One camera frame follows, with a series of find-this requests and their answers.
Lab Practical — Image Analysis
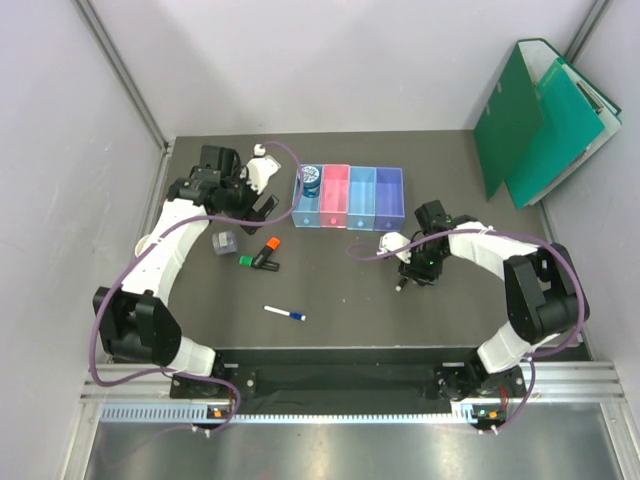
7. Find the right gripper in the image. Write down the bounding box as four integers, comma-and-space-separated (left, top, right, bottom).
399, 241, 449, 286

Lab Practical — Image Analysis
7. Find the clear staples box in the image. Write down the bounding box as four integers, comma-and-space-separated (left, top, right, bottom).
212, 231, 238, 256

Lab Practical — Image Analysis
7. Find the light blue bin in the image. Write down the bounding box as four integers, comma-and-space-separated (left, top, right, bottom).
291, 179, 321, 228
347, 166, 376, 231

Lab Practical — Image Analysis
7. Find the purple plastic bin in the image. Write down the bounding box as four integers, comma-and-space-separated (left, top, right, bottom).
374, 167, 405, 232

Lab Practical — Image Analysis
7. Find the blue slime jar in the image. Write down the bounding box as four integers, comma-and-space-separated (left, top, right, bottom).
301, 164, 322, 198

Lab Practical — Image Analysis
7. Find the pink plastic bin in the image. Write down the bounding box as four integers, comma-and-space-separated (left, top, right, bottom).
319, 164, 350, 229

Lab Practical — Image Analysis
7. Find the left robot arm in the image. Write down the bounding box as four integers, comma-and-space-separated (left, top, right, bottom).
93, 144, 281, 397

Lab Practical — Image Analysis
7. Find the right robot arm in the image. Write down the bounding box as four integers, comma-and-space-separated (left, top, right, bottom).
385, 200, 590, 401

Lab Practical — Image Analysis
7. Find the orange cap highlighter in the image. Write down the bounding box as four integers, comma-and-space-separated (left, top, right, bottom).
251, 237, 280, 269

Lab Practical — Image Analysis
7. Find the green cap highlighter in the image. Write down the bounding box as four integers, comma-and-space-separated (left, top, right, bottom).
238, 255, 281, 273

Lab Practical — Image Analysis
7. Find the blue cap whiteboard marker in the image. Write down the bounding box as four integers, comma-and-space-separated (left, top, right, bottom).
263, 305, 306, 322

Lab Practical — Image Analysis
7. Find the teal folder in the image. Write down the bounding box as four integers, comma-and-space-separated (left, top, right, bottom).
507, 60, 604, 209

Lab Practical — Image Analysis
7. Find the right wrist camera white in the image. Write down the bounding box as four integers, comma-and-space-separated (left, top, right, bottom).
377, 232, 411, 264

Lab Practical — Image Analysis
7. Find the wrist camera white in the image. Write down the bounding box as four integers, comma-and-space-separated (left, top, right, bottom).
245, 143, 281, 195
377, 232, 411, 264

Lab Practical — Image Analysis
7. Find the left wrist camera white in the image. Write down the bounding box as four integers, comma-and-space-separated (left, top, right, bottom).
245, 143, 281, 195

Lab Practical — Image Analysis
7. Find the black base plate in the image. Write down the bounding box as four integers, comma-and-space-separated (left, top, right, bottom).
112, 347, 501, 406

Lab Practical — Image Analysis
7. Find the green ring binder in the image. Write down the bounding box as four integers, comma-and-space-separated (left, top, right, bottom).
474, 38, 622, 208

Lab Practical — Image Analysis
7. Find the aluminium rail with cable duct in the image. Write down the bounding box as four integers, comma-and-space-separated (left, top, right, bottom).
82, 362, 625, 429

